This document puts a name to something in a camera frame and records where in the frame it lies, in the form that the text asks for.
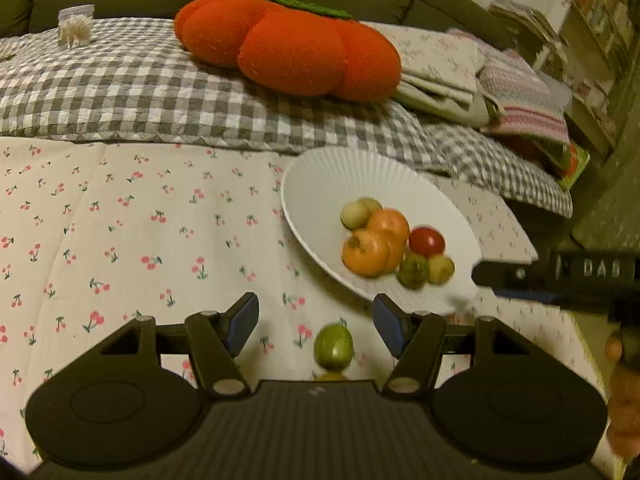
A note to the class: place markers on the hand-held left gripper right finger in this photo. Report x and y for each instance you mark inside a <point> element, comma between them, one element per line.
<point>390,322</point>

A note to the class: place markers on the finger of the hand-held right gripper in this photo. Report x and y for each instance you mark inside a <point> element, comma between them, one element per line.
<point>510,272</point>
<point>530,294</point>

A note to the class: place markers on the orange green colourful item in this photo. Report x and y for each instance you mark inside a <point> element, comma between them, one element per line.
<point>575,160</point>

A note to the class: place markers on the white ribbed plate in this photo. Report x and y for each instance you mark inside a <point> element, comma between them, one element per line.
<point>330,180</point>

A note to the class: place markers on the grey gingham blanket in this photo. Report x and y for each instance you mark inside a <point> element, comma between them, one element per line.
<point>125,95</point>

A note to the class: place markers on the folded floral cloth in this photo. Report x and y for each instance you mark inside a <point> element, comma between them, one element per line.
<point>435,55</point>

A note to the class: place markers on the pink striped pillow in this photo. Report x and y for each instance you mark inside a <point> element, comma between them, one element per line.
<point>520,95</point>

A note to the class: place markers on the orange pumpkin cushion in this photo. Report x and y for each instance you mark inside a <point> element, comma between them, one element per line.
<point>290,55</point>

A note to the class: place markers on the stack of papers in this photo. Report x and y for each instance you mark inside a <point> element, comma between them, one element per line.
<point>525,15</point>

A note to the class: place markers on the bright green small fruit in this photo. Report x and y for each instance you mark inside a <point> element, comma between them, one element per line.
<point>333,346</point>

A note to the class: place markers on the red tomato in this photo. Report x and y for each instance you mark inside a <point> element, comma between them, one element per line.
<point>426,241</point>

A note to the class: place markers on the cherry print tablecloth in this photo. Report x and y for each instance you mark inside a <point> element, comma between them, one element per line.
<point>125,260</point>

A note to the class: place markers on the clear cotton swab box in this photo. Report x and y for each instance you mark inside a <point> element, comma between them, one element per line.
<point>75,27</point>

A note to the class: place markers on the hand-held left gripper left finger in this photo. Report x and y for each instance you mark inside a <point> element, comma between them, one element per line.
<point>242,322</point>

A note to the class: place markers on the white bookshelf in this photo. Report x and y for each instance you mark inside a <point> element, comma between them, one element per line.
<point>605,10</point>

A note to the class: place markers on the dark green small fruit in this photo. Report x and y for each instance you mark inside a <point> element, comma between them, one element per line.
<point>413,271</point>

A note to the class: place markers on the yellow olive small fruit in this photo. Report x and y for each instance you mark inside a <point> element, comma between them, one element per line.
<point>331,375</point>

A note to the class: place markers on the person's right hand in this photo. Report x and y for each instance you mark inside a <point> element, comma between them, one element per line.
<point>625,405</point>

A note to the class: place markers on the pale yellow small fruit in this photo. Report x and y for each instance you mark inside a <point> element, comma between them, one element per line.
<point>354,215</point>
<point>442,268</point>

